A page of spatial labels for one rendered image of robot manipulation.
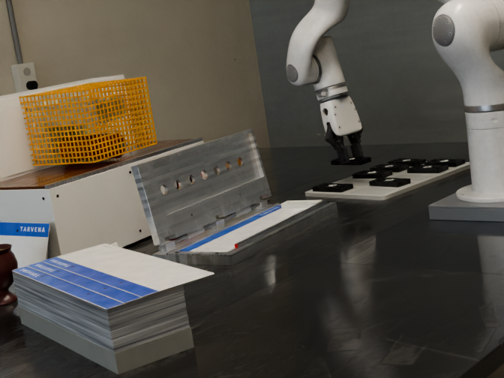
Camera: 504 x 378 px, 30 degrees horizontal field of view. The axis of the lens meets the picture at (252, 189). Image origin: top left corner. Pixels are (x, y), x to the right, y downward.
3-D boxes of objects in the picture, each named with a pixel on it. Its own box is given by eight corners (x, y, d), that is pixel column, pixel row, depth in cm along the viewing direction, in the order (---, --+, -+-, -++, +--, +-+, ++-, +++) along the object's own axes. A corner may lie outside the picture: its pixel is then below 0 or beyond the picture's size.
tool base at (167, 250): (232, 265, 188) (229, 248, 187) (154, 263, 200) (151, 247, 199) (337, 211, 223) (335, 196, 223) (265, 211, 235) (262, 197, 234)
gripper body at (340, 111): (330, 94, 243) (343, 136, 243) (355, 88, 250) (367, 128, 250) (310, 101, 248) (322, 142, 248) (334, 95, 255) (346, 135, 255)
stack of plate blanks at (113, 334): (194, 347, 144) (184, 284, 142) (118, 375, 137) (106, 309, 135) (87, 303, 177) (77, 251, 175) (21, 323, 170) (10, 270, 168)
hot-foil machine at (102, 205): (64, 276, 200) (31, 99, 193) (-56, 271, 223) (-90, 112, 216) (257, 193, 260) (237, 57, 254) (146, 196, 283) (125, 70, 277)
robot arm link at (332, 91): (330, 85, 242) (334, 97, 243) (352, 80, 249) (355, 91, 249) (307, 94, 249) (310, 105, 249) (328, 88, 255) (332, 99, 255)
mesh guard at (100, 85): (94, 163, 212) (80, 90, 209) (31, 166, 224) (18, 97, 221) (157, 143, 230) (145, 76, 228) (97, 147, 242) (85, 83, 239)
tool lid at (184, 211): (136, 165, 196) (130, 166, 197) (162, 251, 197) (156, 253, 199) (252, 127, 231) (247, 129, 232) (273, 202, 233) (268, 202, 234)
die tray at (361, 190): (383, 200, 228) (383, 196, 228) (303, 196, 248) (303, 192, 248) (476, 165, 254) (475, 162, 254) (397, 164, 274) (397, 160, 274)
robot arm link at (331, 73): (325, 87, 242) (352, 80, 248) (311, 37, 242) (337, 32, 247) (306, 94, 249) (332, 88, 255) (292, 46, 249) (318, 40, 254)
